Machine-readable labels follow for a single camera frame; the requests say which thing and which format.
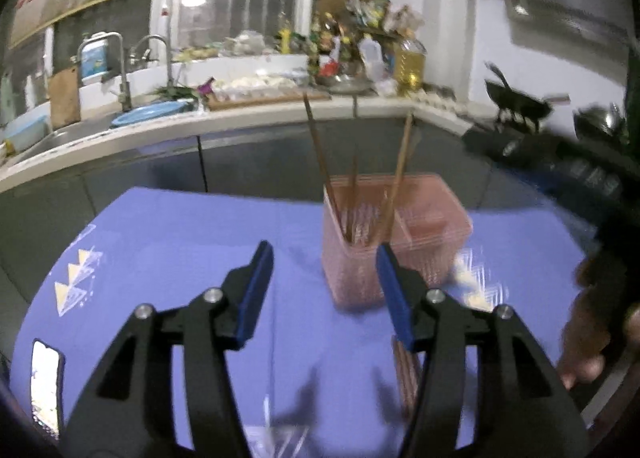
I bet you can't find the black wok on stove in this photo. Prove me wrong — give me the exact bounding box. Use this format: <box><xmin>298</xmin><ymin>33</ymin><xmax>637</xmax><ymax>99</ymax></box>
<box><xmin>485</xmin><ymin>62</ymin><xmax>570</xmax><ymax>134</ymax></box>

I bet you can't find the pink perforated utensil basket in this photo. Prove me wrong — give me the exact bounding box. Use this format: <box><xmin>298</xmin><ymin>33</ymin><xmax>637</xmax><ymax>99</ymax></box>
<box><xmin>321</xmin><ymin>173</ymin><xmax>473</xmax><ymax>310</ymax></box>

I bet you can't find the brown chopstick in basket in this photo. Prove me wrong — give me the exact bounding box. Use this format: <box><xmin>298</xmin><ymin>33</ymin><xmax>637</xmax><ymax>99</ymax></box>
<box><xmin>303</xmin><ymin>93</ymin><xmax>352</xmax><ymax>242</ymax></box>
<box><xmin>373</xmin><ymin>112</ymin><xmax>413</xmax><ymax>244</ymax></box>

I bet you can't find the person's right hand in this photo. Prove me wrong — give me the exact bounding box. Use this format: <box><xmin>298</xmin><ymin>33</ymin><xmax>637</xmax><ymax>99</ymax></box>
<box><xmin>556</xmin><ymin>256</ymin><xmax>639</xmax><ymax>390</ymax></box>

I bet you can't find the wooden cutting board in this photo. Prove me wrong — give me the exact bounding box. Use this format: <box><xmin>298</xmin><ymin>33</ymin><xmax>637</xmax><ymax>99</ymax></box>
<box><xmin>48</xmin><ymin>66</ymin><xmax>81</xmax><ymax>131</ymax></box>

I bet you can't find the smartphone on table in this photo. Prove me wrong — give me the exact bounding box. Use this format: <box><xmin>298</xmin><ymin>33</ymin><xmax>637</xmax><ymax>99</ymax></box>
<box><xmin>29</xmin><ymin>339</ymin><xmax>65</xmax><ymax>441</ymax></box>

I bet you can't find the chrome kitchen faucet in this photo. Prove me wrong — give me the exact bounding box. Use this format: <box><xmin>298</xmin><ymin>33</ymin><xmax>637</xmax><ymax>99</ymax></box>
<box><xmin>76</xmin><ymin>31</ymin><xmax>132</xmax><ymax>112</ymax></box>

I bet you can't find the white plastic jug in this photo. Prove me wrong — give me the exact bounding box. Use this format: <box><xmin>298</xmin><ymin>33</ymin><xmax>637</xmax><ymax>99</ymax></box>
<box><xmin>358</xmin><ymin>34</ymin><xmax>386</xmax><ymax>82</ymax></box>

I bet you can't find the yellow cooking oil bottle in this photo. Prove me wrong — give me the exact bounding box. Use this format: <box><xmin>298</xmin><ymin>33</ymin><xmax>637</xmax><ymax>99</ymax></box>
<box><xmin>393</xmin><ymin>36</ymin><xmax>426</xmax><ymax>95</ymax></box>

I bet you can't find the lidded black pot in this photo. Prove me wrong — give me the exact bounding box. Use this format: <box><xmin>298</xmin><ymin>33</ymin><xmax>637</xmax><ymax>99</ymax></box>
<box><xmin>573</xmin><ymin>103</ymin><xmax>629</xmax><ymax>146</ymax></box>

